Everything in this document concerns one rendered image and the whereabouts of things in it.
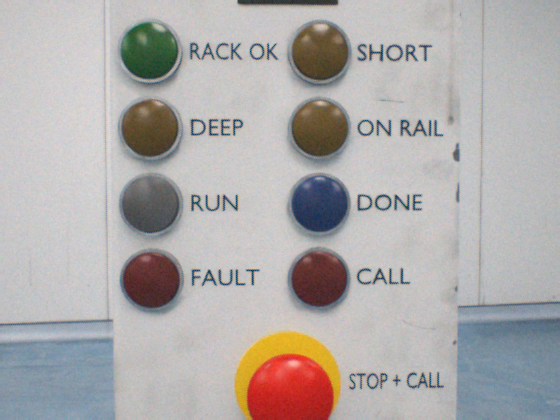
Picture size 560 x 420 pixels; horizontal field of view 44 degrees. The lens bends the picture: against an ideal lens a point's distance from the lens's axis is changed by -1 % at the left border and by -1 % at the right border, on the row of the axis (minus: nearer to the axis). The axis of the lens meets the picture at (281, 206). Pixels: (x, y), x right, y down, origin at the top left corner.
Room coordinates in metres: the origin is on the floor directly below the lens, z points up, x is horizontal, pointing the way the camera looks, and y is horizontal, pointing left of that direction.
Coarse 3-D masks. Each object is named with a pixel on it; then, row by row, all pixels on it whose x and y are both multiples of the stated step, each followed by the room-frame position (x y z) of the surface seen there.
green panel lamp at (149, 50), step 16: (128, 32) 0.32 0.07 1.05; (144, 32) 0.32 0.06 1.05; (160, 32) 0.32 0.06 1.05; (128, 48) 0.32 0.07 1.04; (144, 48) 0.32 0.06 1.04; (160, 48) 0.32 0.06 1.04; (176, 48) 0.32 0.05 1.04; (128, 64) 0.32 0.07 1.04; (144, 64) 0.32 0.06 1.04; (160, 64) 0.32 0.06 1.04
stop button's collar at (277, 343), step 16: (272, 336) 0.33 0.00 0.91; (288, 336) 0.33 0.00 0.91; (304, 336) 0.33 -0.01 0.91; (256, 352) 0.33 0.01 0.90; (272, 352) 0.33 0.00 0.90; (288, 352) 0.33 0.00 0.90; (304, 352) 0.33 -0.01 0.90; (320, 352) 0.33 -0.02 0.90; (240, 368) 0.33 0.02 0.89; (256, 368) 0.33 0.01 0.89; (336, 368) 0.33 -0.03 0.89; (240, 384) 0.33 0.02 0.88; (336, 384) 0.33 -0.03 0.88; (368, 384) 0.33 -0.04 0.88; (240, 400) 0.33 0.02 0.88; (336, 400) 0.33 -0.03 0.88
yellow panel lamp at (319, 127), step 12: (300, 108) 0.33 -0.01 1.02; (312, 108) 0.32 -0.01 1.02; (324, 108) 0.32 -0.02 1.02; (336, 108) 0.33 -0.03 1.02; (300, 120) 0.32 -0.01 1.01; (312, 120) 0.32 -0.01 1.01; (324, 120) 0.32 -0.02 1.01; (336, 120) 0.32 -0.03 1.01; (300, 132) 0.32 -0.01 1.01; (312, 132) 0.32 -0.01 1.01; (324, 132) 0.32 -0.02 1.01; (336, 132) 0.33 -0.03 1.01; (300, 144) 0.33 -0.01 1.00; (312, 144) 0.32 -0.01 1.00; (324, 144) 0.32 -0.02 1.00; (336, 144) 0.33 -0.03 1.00
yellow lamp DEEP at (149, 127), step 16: (128, 112) 0.32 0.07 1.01; (144, 112) 0.32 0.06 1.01; (160, 112) 0.32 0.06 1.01; (128, 128) 0.32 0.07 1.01; (144, 128) 0.32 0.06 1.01; (160, 128) 0.32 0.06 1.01; (176, 128) 0.32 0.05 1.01; (128, 144) 0.32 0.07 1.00; (144, 144) 0.32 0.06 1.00; (160, 144) 0.32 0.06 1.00
